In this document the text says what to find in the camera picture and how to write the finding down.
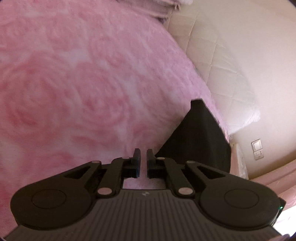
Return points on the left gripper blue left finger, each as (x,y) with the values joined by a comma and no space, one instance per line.
(132,165)

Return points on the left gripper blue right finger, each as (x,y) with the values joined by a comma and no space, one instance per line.
(155,166)

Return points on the black trousers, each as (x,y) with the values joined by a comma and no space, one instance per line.
(198,138)

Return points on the pink floral bed blanket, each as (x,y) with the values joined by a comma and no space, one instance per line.
(83,81)

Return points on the folded pink sheet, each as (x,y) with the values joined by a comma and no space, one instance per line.
(155,9)

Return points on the wall light switch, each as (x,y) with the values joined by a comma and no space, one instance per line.
(256,145)

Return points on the wall power socket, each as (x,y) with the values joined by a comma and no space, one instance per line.
(258,154)

